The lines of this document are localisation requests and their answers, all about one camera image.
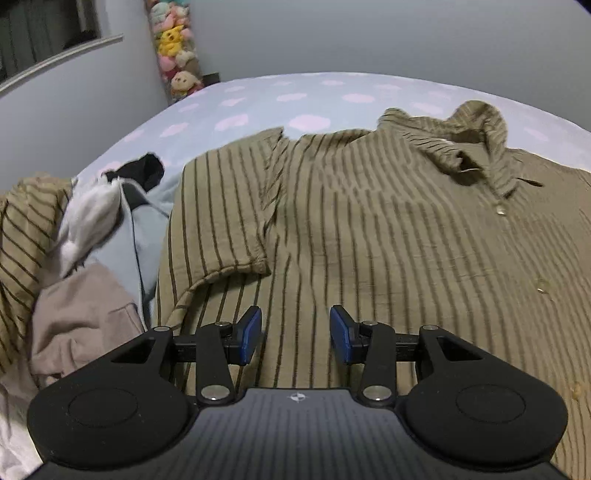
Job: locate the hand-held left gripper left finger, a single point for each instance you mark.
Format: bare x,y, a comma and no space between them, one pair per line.
249,334

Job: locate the stack of plush toys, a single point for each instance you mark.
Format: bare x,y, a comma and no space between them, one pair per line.
175,50

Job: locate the polka-dot bed sheet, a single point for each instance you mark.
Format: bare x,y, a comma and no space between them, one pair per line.
323,92

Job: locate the window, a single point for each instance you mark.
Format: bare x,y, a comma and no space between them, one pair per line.
37,27

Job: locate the tan striped shirt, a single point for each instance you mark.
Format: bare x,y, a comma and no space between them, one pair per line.
369,230

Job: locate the beige garment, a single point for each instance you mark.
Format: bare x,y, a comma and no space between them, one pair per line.
83,314

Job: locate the white fluffy cloth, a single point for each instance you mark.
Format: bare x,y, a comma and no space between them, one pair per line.
90,217

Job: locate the small dark box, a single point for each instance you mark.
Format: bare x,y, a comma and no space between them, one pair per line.
211,78

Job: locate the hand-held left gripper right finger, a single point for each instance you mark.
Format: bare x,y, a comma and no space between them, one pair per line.
339,334

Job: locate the tan striped garment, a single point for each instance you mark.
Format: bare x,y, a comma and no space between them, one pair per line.
27,240

